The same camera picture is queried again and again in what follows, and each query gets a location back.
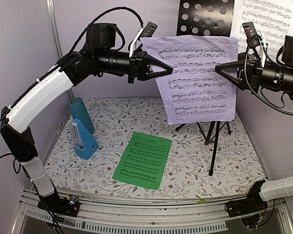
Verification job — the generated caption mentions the blue metronome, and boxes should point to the blue metronome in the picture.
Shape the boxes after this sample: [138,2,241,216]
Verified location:
[71,118,99,160]

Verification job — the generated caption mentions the black music stand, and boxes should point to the black music stand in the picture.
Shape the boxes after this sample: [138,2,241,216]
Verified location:
[174,0,235,176]

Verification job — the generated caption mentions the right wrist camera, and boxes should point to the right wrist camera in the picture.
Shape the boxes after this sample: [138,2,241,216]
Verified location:
[241,21,268,69]

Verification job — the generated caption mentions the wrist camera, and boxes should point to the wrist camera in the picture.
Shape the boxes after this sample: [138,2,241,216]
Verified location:
[241,21,268,69]
[128,21,159,58]

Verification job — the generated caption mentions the white sheet music page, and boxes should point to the white sheet music page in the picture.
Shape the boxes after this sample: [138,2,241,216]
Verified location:
[230,0,293,60]

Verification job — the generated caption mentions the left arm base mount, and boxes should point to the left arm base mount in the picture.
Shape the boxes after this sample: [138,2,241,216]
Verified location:
[38,193,80,217]

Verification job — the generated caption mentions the teal cylinder cup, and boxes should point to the teal cylinder cup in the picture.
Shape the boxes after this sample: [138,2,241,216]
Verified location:
[69,97,94,134]

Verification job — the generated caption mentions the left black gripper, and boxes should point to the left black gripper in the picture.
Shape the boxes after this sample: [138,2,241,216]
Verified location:
[95,47,174,82]

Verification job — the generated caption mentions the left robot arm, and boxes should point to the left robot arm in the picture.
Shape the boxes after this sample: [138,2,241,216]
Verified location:
[0,22,172,212]

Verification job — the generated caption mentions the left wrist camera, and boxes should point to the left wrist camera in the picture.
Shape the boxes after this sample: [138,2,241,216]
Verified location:
[128,21,159,58]

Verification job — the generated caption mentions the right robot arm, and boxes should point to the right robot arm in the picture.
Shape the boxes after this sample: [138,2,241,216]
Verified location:
[215,36,293,213]

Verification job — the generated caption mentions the floral table mat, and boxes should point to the floral table mat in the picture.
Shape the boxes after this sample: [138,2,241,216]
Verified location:
[45,98,266,199]

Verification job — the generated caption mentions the right camera cable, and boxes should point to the right camera cable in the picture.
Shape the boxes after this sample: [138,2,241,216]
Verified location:
[244,34,293,117]

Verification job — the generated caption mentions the left aluminium frame post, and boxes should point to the left aluminium frame post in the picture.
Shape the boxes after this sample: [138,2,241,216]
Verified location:
[45,0,75,99]

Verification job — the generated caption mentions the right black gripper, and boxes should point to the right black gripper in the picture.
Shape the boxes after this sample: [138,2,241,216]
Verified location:
[216,51,293,93]

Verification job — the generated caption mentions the aluminium front rail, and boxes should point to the aluminium front rail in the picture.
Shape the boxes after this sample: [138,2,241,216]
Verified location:
[11,187,293,234]

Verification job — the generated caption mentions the left camera cable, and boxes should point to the left camera cable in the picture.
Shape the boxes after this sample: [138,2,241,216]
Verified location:
[69,6,145,53]

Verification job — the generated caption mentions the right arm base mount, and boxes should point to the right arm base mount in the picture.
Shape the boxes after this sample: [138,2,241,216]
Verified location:
[225,180,268,217]

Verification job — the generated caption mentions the green paper sheet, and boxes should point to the green paper sheet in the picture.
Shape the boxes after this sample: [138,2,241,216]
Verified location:
[112,132,172,190]

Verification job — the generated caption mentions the camera cable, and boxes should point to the camera cable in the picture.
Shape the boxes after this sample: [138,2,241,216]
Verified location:
[69,6,145,53]
[244,34,293,117]

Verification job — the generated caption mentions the purple paper sheet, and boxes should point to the purple paper sheet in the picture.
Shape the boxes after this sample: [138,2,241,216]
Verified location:
[141,35,238,125]

